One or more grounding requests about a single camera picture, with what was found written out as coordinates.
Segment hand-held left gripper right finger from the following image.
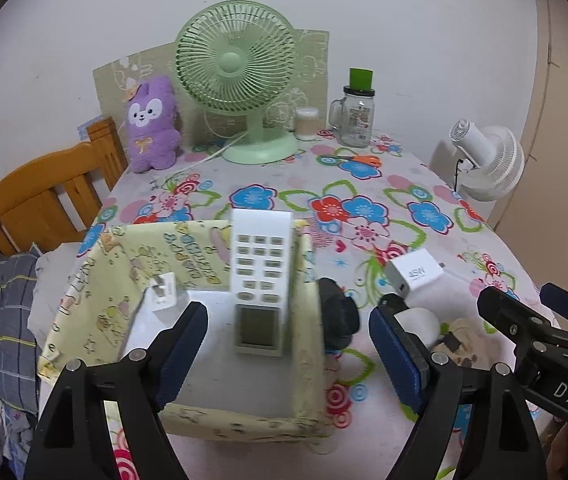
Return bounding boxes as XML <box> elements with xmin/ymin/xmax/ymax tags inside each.
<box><xmin>369</xmin><ymin>296</ymin><xmax>547</xmax><ymax>480</ymax></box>

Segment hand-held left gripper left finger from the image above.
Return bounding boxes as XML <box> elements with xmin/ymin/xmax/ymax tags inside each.
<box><xmin>24</xmin><ymin>301</ymin><xmax>209</xmax><ymax>480</ymax></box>

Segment black round fuzzy object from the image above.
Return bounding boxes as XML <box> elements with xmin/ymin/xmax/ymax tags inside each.
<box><xmin>318</xmin><ymin>277</ymin><xmax>361</xmax><ymax>352</ymax></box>

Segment white square charger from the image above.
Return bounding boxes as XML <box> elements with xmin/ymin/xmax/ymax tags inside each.
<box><xmin>383</xmin><ymin>249</ymin><xmax>446</xmax><ymax>306</ymax></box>

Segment yellow printed storage box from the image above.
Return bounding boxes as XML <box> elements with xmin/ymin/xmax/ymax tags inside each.
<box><xmin>37</xmin><ymin>218</ymin><xmax>335</xmax><ymax>442</ymax></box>

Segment white round object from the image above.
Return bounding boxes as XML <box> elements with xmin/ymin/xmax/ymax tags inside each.
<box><xmin>404</xmin><ymin>306</ymin><xmax>441</xmax><ymax>347</ymax></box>

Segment small white plug adapter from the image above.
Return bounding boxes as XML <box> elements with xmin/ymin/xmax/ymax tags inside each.
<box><xmin>150</xmin><ymin>272</ymin><xmax>191</xmax><ymax>313</ymax></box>

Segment white cloth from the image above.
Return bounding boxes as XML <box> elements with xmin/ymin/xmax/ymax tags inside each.
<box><xmin>28</xmin><ymin>242</ymin><xmax>84</xmax><ymax>341</ymax></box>

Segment white circulator fan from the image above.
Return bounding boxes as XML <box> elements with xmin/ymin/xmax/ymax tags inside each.
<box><xmin>429</xmin><ymin>119</ymin><xmax>526</xmax><ymax>203</ymax></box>

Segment floral tablecloth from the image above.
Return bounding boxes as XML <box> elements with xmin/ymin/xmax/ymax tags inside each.
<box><xmin>28</xmin><ymin>130</ymin><xmax>545</xmax><ymax>480</ymax></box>

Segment wooden chair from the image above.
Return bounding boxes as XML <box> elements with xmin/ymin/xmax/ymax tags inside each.
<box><xmin>0</xmin><ymin>116</ymin><xmax>129</xmax><ymax>256</ymax></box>

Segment purple plush toy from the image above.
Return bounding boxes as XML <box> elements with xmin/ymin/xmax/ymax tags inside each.
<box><xmin>124</xmin><ymin>75</ymin><xmax>183</xmax><ymax>174</ymax></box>

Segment glass jar mug green lid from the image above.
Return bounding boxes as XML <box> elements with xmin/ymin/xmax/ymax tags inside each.
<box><xmin>328</xmin><ymin>67</ymin><xmax>377</xmax><ymax>149</ymax></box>

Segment small cotton swab container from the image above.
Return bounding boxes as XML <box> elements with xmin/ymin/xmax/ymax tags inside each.
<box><xmin>295</xmin><ymin>106</ymin><xmax>321</xmax><ymax>142</ymax></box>

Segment beige printed backboard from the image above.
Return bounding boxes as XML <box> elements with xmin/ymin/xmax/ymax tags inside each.
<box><xmin>92</xmin><ymin>28</ymin><xmax>332</xmax><ymax>161</ymax></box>

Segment green desk fan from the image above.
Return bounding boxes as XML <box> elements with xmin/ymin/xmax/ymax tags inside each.
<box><xmin>174</xmin><ymin>1</ymin><xmax>299</xmax><ymax>165</ymax></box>

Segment orange handled scissors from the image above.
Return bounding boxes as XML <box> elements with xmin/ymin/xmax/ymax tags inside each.
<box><xmin>336</xmin><ymin>154</ymin><xmax>382</xmax><ymax>167</ymax></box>

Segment white fan power cable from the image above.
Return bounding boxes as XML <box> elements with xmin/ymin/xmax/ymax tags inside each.
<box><xmin>180</xmin><ymin>130</ymin><xmax>247</xmax><ymax>167</ymax></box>

